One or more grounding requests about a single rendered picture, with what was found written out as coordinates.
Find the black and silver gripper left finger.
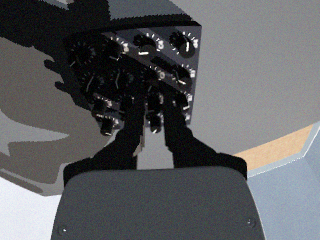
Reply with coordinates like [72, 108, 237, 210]
[63, 93, 145, 187]

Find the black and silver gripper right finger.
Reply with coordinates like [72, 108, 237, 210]
[163, 92, 247, 181]

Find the black knob box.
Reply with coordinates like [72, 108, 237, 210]
[62, 21, 202, 136]

